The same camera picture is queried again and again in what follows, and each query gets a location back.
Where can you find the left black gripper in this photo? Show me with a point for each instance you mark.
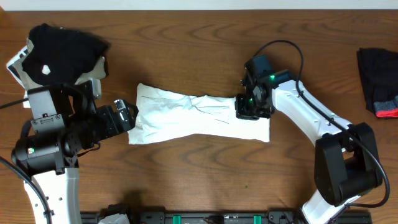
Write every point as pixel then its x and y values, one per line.
pixel 123 116

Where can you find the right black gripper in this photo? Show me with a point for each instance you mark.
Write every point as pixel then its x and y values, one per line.
pixel 242 112

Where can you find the white Mr Robot t-shirt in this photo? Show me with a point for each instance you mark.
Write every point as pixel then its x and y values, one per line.
pixel 165 115

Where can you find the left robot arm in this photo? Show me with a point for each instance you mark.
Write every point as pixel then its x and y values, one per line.
pixel 51 181

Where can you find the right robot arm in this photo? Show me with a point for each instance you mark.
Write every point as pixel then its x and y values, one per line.
pixel 346 156

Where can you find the beige folded garment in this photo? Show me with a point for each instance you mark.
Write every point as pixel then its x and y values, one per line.
pixel 98 72

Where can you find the black folded garment on pile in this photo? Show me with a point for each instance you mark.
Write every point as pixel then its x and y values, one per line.
pixel 61 55

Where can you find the black garment with red cuff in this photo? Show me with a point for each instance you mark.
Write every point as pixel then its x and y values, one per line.
pixel 378 75

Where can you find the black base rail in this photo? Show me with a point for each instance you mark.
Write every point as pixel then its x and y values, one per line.
pixel 122 213

